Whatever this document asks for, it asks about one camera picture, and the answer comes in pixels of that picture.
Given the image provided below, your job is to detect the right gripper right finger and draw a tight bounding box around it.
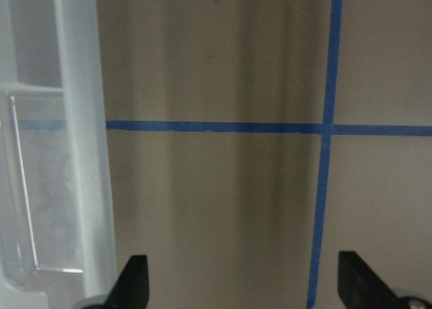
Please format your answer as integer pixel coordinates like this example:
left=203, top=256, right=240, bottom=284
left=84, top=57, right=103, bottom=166
left=337, top=251, right=431, bottom=309

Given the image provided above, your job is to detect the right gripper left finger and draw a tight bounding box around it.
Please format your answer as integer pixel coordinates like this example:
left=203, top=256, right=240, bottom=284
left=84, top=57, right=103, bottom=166
left=79, top=254, right=150, bottom=308

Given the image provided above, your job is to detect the clear plastic box lid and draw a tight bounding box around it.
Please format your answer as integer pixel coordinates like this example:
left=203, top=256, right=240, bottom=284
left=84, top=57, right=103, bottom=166
left=1, top=0, right=117, bottom=308

